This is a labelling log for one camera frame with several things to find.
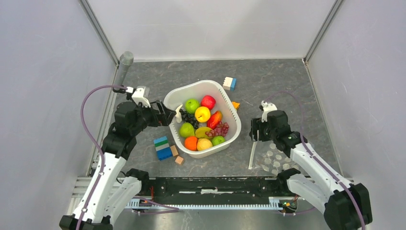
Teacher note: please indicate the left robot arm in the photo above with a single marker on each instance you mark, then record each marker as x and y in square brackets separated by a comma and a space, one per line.
[100, 207]

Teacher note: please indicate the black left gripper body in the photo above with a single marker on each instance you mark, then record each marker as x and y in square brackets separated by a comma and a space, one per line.
[157, 119]

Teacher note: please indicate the red grape bunch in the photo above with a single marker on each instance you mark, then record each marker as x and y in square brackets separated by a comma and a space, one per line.
[220, 130]

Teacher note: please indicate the small green lime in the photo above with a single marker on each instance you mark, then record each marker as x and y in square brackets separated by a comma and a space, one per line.
[217, 140]

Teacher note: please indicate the tan wooden block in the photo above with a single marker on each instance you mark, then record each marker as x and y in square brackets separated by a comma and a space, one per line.
[174, 151]

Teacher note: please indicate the red orange mango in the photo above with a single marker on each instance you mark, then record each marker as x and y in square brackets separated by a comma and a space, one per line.
[214, 120]

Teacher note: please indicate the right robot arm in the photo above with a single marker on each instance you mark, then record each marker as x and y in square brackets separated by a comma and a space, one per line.
[344, 205]

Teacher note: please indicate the aluminium rail frame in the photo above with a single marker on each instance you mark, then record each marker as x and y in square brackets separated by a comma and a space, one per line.
[274, 203]

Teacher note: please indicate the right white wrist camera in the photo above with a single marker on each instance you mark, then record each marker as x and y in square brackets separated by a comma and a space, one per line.
[266, 108]

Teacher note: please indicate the blue green stacked blocks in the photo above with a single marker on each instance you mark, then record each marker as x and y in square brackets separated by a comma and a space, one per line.
[162, 148]

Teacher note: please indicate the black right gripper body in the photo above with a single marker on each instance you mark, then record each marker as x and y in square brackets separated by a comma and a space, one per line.
[265, 133]

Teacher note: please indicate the yellow bumpy lemon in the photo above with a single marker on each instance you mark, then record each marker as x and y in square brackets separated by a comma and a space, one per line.
[203, 144]

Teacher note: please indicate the orange fruit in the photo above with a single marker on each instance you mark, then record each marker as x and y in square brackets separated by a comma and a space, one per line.
[190, 143]

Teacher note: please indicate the white garlic clove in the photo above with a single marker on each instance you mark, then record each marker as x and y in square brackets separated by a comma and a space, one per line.
[178, 115]

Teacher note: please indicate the white plastic basket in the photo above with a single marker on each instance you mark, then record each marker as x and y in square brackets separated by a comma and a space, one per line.
[197, 91]

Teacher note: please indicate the small wooden cube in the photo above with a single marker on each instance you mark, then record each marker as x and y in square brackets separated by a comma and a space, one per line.
[179, 160]

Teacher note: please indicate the yellow apple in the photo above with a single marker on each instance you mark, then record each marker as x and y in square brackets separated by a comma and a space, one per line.
[202, 114]

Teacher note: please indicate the green pear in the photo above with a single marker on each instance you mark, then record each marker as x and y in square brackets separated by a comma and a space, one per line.
[186, 130]

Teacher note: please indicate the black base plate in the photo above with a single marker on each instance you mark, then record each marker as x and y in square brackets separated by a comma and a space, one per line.
[249, 190]

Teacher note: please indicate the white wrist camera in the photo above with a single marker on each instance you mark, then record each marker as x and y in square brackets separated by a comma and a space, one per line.
[266, 108]
[138, 95]

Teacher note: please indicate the grey microphone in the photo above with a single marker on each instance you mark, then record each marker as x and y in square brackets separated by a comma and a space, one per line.
[126, 60]

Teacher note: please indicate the yellow starfruit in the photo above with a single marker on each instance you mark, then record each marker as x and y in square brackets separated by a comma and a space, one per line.
[203, 132]

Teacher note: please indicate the clear dotted zip bag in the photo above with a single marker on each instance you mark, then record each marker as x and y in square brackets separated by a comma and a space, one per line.
[265, 156]

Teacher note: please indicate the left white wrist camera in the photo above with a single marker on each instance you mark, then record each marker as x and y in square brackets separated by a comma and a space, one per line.
[138, 95]

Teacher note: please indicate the orange green block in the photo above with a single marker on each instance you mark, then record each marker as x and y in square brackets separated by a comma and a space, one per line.
[236, 105]

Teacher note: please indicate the white and blue block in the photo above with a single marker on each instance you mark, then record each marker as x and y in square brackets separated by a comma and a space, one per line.
[229, 83]

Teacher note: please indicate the green apple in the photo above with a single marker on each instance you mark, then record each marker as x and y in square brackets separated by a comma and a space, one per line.
[191, 105]

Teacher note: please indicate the red apple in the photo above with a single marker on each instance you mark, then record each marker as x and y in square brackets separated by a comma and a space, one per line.
[208, 101]

